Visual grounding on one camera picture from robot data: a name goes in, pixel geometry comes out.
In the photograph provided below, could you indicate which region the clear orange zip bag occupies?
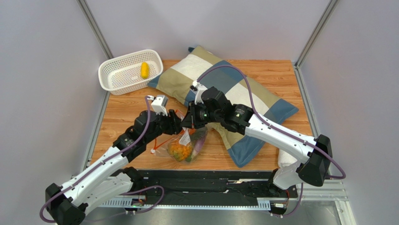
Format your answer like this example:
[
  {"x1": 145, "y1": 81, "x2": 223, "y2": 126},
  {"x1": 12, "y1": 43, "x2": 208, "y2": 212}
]
[{"x1": 150, "y1": 127, "x2": 208, "y2": 164}]

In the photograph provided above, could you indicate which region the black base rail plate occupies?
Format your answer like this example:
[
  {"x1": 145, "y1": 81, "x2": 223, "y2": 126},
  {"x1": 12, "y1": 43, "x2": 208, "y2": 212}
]
[{"x1": 103, "y1": 168, "x2": 308, "y2": 216}]

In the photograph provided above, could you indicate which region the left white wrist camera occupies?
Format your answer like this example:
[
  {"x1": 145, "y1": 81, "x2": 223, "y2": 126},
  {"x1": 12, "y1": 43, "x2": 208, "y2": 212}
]
[{"x1": 147, "y1": 95, "x2": 169, "y2": 116}]

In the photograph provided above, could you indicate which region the purple cable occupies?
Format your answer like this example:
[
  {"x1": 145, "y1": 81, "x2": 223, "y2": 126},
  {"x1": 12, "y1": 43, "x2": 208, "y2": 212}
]
[
  {"x1": 39, "y1": 96, "x2": 152, "y2": 224},
  {"x1": 196, "y1": 64, "x2": 347, "y2": 180}
]

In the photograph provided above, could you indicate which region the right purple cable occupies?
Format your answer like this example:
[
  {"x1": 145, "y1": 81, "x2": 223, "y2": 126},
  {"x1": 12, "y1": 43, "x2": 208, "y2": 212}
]
[{"x1": 196, "y1": 64, "x2": 347, "y2": 180}]

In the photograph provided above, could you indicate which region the blue beige checked pillow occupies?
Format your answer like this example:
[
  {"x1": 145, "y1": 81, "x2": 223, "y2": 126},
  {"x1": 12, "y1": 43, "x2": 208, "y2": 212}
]
[{"x1": 148, "y1": 46, "x2": 299, "y2": 168}]

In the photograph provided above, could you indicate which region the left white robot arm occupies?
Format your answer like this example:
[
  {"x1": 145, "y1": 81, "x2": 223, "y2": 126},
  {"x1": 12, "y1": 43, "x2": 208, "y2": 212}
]
[{"x1": 39, "y1": 110, "x2": 182, "y2": 225}]

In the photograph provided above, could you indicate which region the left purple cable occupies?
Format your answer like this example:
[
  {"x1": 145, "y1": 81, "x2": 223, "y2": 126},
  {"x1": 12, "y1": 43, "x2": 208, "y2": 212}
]
[{"x1": 39, "y1": 96, "x2": 152, "y2": 224}]

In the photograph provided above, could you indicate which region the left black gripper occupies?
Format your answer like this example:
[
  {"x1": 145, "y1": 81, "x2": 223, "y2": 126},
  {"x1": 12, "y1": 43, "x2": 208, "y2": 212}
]
[{"x1": 144, "y1": 108, "x2": 183, "y2": 144}]

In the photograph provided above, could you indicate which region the fake pineapple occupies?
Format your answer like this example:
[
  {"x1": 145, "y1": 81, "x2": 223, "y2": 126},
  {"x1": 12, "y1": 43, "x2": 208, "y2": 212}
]
[{"x1": 167, "y1": 142, "x2": 193, "y2": 162}]

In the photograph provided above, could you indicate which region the white plastic basket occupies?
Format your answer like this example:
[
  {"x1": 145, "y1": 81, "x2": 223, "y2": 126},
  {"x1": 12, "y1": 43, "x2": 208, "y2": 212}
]
[{"x1": 98, "y1": 49, "x2": 163, "y2": 96}]

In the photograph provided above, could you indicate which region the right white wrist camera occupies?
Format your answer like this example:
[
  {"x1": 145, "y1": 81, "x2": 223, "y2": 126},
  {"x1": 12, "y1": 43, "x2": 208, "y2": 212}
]
[{"x1": 190, "y1": 81, "x2": 207, "y2": 105}]

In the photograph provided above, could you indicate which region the yellow fake corn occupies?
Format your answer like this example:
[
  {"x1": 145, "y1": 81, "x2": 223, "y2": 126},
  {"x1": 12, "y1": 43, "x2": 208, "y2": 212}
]
[{"x1": 140, "y1": 62, "x2": 150, "y2": 79}]

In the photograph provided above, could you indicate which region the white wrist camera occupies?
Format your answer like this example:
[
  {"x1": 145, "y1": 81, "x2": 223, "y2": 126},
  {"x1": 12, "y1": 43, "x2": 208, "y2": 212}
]
[
  {"x1": 190, "y1": 81, "x2": 207, "y2": 105},
  {"x1": 147, "y1": 95, "x2": 169, "y2": 116}
]

